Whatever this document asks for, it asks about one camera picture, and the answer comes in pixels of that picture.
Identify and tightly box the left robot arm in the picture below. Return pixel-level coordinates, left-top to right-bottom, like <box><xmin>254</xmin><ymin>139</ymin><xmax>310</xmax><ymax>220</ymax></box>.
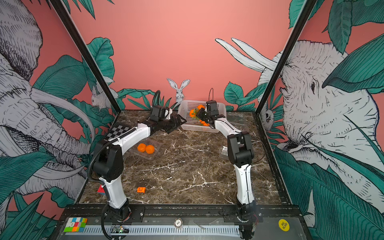
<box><xmin>88</xmin><ymin>105</ymin><xmax>187</xmax><ymax>222</ymax></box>

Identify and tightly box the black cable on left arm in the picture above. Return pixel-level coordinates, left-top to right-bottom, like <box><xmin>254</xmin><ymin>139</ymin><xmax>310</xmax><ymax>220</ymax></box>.
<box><xmin>86</xmin><ymin>131</ymin><xmax>133</xmax><ymax>184</ymax></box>

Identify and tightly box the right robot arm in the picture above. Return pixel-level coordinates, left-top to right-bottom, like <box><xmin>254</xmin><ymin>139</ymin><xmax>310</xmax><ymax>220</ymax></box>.
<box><xmin>196</xmin><ymin>100</ymin><xmax>256</xmax><ymax>222</ymax></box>

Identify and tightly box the orange with leaf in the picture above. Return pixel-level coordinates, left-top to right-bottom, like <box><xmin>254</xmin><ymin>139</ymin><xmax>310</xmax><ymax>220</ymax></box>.
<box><xmin>200</xmin><ymin>120</ymin><xmax>210</xmax><ymax>126</ymax></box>

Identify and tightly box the yellow round sticker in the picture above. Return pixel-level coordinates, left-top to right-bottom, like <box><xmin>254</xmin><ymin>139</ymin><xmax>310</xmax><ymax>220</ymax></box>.
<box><xmin>279</xmin><ymin>219</ymin><xmax>290</xmax><ymax>232</ymax></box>

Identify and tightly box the red cube on table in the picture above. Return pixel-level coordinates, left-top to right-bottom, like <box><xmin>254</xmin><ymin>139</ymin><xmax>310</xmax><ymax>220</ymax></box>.
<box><xmin>97</xmin><ymin>185</ymin><xmax>106</xmax><ymax>196</ymax></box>

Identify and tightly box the colourful cube on rail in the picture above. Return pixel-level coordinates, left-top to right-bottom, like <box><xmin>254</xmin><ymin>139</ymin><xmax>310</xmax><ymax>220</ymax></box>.
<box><xmin>64</xmin><ymin>217</ymin><xmax>88</xmax><ymax>233</ymax></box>

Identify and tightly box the clear container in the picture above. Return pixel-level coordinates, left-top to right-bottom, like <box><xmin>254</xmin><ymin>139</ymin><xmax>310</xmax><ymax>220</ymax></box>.
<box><xmin>219</xmin><ymin>146</ymin><xmax>229</xmax><ymax>160</ymax></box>
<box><xmin>129</xmin><ymin>138</ymin><xmax>162</xmax><ymax>160</ymax></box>

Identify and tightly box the small orange block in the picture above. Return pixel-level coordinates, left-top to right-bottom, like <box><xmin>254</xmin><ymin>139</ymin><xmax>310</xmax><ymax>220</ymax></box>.
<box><xmin>137</xmin><ymin>187</ymin><xmax>146</xmax><ymax>194</ymax></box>

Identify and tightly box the small circuit board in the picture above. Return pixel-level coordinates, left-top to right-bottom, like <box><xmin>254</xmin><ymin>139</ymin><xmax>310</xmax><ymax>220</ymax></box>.
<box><xmin>111</xmin><ymin>226</ymin><xmax>130</xmax><ymax>235</ymax></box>

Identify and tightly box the white plastic basket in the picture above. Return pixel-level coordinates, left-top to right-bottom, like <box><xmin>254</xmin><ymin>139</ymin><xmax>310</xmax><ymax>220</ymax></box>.
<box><xmin>178</xmin><ymin>100</ymin><xmax>219</xmax><ymax>133</ymax></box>

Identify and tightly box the black white checkerboard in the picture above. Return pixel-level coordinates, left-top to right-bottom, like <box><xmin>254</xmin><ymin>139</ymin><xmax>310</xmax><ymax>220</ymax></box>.
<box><xmin>104</xmin><ymin>122</ymin><xmax>131</xmax><ymax>141</ymax></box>

